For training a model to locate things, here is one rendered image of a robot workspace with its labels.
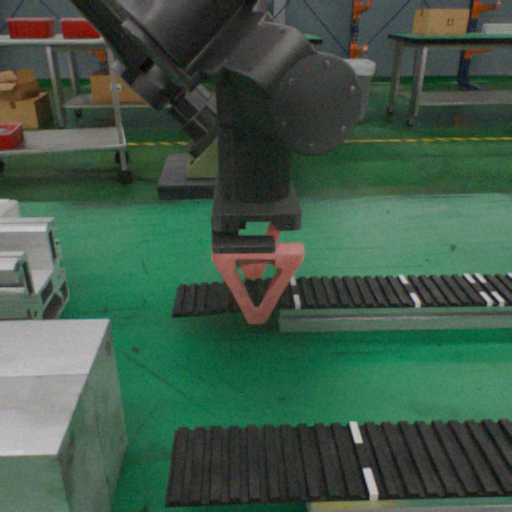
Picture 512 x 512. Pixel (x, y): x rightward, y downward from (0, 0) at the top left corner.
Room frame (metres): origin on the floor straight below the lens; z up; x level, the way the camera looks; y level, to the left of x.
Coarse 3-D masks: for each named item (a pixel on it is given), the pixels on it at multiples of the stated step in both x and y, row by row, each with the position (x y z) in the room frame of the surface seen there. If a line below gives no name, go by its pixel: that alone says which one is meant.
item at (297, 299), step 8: (296, 280) 0.41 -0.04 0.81; (304, 280) 0.41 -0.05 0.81; (296, 288) 0.39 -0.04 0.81; (304, 288) 0.39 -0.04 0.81; (296, 296) 0.38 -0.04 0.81; (304, 296) 0.38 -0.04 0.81; (312, 296) 0.38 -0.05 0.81; (296, 304) 0.36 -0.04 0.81; (304, 304) 0.37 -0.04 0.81; (312, 304) 0.37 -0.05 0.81
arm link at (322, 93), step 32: (256, 0) 0.38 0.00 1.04; (128, 32) 0.36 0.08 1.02; (224, 32) 0.38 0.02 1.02; (256, 32) 0.33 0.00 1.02; (288, 32) 0.30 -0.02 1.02; (160, 64) 0.36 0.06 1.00; (192, 64) 0.38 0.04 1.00; (224, 64) 0.33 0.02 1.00; (256, 64) 0.30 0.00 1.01; (288, 64) 0.30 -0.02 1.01; (320, 64) 0.30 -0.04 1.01; (256, 96) 0.32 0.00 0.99; (288, 96) 0.30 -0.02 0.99; (320, 96) 0.30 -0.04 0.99; (352, 96) 0.31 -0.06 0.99; (256, 128) 0.33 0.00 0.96; (288, 128) 0.30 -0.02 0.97; (320, 128) 0.30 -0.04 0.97; (352, 128) 0.31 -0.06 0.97
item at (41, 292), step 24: (0, 240) 0.41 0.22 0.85; (24, 240) 0.41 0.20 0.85; (48, 240) 0.41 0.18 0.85; (0, 264) 0.34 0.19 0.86; (24, 264) 0.36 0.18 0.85; (48, 264) 0.41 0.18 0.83; (0, 288) 0.35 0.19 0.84; (24, 288) 0.35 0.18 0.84; (48, 288) 0.40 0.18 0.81; (0, 312) 0.34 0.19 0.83; (24, 312) 0.34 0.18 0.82; (48, 312) 0.40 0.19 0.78
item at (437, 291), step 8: (424, 280) 0.41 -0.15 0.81; (432, 280) 0.41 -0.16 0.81; (440, 280) 0.41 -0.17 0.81; (432, 288) 0.39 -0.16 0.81; (440, 288) 0.39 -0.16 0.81; (432, 296) 0.38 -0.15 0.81; (440, 296) 0.38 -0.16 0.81; (448, 296) 0.38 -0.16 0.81; (440, 304) 0.37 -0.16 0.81; (448, 304) 0.37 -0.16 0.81; (456, 304) 0.37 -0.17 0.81
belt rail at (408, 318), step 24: (288, 312) 0.38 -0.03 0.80; (312, 312) 0.38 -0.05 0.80; (336, 312) 0.38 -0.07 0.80; (360, 312) 0.38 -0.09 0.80; (384, 312) 0.38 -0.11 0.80; (408, 312) 0.38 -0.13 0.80; (432, 312) 0.38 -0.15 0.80; (456, 312) 0.39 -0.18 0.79; (480, 312) 0.39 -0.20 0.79; (504, 312) 0.39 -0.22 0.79
